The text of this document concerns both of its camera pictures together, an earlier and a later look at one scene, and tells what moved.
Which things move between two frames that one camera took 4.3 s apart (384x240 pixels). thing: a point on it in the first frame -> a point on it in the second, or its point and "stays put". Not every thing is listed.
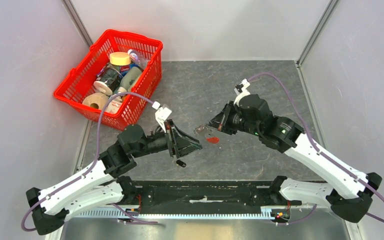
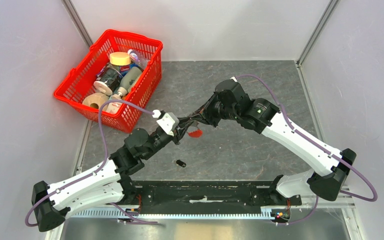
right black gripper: x=221 y=121 -> x=208 y=117
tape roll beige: x=97 y=100 stays put
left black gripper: x=176 y=137 -> x=179 y=131
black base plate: x=206 y=194 stays put
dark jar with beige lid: x=108 y=80 stays put
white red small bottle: x=114 y=104 stays put
